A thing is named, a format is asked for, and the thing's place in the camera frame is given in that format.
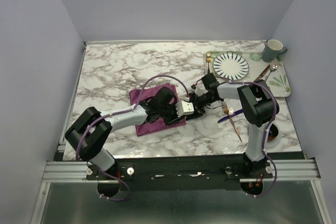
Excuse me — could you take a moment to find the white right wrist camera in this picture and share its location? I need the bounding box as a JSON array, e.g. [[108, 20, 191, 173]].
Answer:
[[194, 86, 204, 96]]

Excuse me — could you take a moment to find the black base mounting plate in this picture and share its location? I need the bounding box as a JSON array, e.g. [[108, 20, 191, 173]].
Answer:
[[86, 154, 273, 191]]

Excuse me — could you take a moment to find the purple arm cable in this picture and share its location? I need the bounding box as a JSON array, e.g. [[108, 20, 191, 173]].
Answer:
[[75, 74, 191, 201], [191, 73, 279, 198]]

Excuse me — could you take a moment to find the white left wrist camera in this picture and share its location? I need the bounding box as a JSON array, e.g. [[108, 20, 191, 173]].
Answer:
[[176, 101, 194, 118]]

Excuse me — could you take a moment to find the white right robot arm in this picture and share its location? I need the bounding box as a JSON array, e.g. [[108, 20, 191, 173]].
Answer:
[[186, 73, 279, 178]]

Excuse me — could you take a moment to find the round table cable hole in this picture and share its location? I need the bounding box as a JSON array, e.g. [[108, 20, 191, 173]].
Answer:
[[265, 123, 282, 150]]

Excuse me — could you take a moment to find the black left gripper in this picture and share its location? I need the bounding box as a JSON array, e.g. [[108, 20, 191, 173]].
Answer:
[[159, 101, 185, 127]]

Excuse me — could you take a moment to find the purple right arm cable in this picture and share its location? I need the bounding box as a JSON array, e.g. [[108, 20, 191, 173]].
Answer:
[[191, 73, 279, 198]]

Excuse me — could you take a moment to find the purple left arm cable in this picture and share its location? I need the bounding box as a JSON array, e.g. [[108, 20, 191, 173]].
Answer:
[[75, 74, 191, 201]]

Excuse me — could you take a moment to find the rose gold fork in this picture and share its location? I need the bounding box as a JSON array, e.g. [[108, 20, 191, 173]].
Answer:
[[222, 101, 243, 143]]

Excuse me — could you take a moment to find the aluminium frame rail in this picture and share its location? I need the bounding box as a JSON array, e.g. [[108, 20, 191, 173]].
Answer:
[[42, 158, 321, 183]]

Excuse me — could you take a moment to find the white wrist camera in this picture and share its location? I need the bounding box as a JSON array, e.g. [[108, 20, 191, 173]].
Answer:
[[176, 101, 194, 118], [194, 86, 204, 96]]

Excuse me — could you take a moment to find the grey green mug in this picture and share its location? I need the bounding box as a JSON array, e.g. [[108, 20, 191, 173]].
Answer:
[[261, 39, 288, 62]]

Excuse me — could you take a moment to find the purple satin napkin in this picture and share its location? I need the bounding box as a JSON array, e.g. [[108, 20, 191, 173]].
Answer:
[[128, 82, 187, 137]]

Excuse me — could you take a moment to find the striped white blue plate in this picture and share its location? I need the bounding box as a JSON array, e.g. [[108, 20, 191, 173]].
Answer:
[[213, 52, 249, 81]]

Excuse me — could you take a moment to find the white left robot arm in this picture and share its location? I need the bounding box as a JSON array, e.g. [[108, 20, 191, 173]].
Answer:
[[65, 85, 182, 179]]

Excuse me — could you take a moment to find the purple handled knife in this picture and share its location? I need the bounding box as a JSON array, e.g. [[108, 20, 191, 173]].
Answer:
[[217, 109, 244, 123]]

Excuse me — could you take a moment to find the silver spoon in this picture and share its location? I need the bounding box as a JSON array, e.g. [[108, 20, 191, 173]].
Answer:
[[265, 64, 278, 82]]

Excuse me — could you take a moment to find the gold spoon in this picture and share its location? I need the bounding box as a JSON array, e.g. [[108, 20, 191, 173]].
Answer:
[[206, 52, 211, 73]]

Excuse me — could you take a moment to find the leaf pattern serving tray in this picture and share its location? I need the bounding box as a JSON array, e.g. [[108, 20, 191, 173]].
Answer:
[[205, 51, 291, 98]]

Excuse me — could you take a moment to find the brown handled knife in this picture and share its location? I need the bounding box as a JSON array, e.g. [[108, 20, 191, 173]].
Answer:
[[254, 65, 270, 82]]

